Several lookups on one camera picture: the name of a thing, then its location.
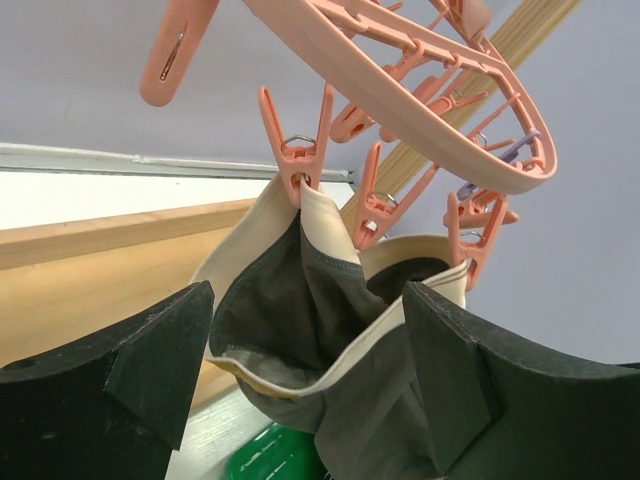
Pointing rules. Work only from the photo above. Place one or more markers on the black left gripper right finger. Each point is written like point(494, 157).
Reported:
point(499, 406)

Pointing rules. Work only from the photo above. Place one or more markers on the green plastic tray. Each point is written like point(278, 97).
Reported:
point(277, 453)

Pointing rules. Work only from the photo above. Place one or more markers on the wooden hanger rack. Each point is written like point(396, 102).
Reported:
point(61, 282)

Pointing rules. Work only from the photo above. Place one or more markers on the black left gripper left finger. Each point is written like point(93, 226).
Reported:
point(112, 404)

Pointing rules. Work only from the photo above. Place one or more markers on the pink round clip hanger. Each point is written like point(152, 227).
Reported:
point(383, 69)

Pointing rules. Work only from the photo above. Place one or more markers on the dark olive underwear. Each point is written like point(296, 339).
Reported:
point(313, 329)

